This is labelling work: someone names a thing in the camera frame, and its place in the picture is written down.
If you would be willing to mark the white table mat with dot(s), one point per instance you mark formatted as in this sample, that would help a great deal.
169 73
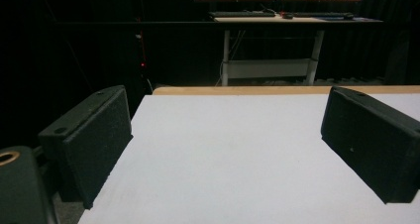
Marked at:
224 158

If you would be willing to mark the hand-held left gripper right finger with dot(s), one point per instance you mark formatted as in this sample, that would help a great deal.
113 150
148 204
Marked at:
369 141

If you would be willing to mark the black computer mouse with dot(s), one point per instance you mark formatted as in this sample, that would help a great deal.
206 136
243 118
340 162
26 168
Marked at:
287 16
348 16

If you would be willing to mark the white-legged computer desk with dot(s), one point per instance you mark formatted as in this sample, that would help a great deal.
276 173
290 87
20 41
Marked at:
270 52

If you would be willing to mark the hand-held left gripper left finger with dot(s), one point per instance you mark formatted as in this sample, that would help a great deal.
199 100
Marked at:
89 141

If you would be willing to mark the black keyboard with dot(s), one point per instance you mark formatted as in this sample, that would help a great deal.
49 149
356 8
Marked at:
320 15
242 14

